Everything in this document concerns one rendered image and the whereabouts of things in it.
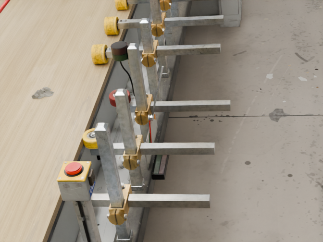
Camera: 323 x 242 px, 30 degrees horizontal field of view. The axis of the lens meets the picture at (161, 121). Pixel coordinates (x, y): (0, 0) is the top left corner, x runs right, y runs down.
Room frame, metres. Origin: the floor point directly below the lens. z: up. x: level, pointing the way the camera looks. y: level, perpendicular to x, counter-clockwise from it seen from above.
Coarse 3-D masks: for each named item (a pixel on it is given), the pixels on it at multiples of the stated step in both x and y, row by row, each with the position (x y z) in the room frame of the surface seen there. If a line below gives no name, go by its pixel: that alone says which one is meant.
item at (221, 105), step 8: (152, 104) 1.89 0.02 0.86; (160, 104) 1.88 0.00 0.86; (168, 104) 1.88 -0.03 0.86; (176, 104) 1.87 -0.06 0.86; (184, 104) 1.86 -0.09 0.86; (192, 104) 1.85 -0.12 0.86; (200, 104) 1.85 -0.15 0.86; (208, 104) 1.84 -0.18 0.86; (216, 104) 1.83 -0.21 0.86; (224, 104) 1.83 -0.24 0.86
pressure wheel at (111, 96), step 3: (114, 90) 1.95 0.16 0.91; (111, 93) 1.93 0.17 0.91; (114, 93) 1.94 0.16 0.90; (129, 93) 1.92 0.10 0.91; (111, 96) 1.91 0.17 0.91; (129, 96) 1.91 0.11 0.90; (111, 99) 1.90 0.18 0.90; (114, 99) 1.89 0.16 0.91; (129, 99) 1.90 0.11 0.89; (111, 102) 1.90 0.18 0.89; (114, 102) 1.89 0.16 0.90; (129, 102) 1.90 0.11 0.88; (114, 105) 1.89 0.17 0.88
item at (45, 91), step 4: (44, 88) 2.03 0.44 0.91; (48, 88) 2.03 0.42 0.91; (36, 92) 2.01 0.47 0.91; (40, 92) 2.00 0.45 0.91; (44, 92) 2.00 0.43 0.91; (48, 92) 2.00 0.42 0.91; (52, 92) 2.00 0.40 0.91; (32, 96) 1.99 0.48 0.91; (36, 96) 1.99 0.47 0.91; (40, 96) 1.98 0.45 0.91; (44, 96) 1.99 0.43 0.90; (48, 96) 1.98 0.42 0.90
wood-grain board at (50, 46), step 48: (0, 0) 2.99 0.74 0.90; (48, 0) 2.91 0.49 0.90; (96, 0) 2.82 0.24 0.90; (0, 48) 2.44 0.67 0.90; (48, 48) 2.38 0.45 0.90; (0, 96) 2.04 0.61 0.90; (96, 96) 1.94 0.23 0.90; (0, 144) 1.72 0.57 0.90; (48, 144) 1.68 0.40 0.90; (0, 192) 1.46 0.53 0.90; (48, 192) 1.43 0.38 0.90; (0, 240) 1.25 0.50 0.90
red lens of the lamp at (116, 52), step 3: (114, 42) 1.90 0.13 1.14; (111, 45) 1.88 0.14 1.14; (126, 45) 1.87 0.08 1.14; (111, 48) 1.86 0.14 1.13; (123, 48) 1.85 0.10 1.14; (126, 48) 1.86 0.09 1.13; (114, 51) 1.85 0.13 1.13; (117, 51) 1.85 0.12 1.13; (120, 51) 1.84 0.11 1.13; (123, 51) 1.85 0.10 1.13; (126, 51) 1.86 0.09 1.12; (114, 54) 1.85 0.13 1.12; (117, 54) 1.85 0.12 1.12; (120, 54) 1.84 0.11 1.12
